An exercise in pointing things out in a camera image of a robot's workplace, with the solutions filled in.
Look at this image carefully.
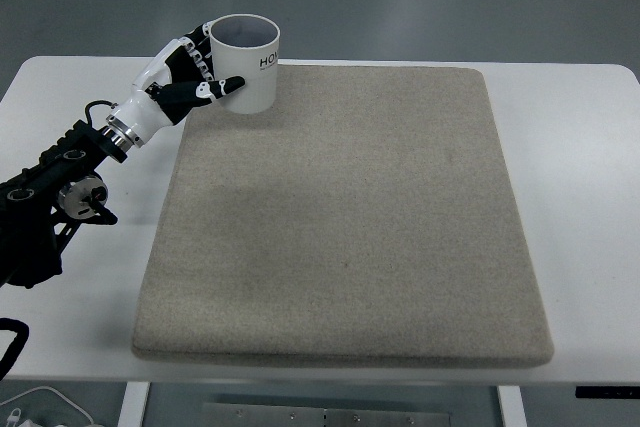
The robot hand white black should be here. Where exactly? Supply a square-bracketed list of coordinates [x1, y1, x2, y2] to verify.
[110, 21, 247, 135]

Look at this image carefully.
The white cup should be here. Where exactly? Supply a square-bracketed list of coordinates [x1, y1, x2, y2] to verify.
[207, 14, 281, 116]

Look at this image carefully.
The beige fabric mat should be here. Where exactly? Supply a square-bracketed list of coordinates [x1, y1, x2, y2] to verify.
[130, 65, 555, 369]

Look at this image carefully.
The white table leg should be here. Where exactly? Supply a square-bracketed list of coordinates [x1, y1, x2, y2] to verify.
[118, 381, 151, 427]
[497, 385, 526, 427]

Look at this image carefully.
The grey metal plate with screws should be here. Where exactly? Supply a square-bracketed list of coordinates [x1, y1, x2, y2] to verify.
[201, 401, 451, 427]

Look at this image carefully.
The black table control panel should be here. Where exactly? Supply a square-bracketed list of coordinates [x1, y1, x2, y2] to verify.
[574, 385, 640, 401]

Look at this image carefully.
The white cable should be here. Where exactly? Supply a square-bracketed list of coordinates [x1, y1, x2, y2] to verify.
[0, 385, 96, 427]

